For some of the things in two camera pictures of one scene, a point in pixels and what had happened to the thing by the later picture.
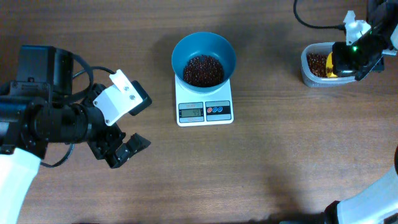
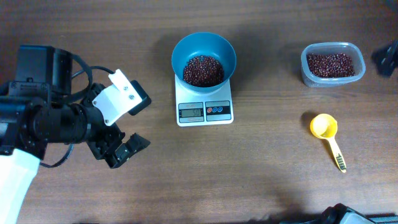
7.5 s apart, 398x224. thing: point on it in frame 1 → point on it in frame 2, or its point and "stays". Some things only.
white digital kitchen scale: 208,109 stays
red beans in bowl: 203,71 stays
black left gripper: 142,148 stays
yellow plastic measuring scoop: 329,66 → 325,126
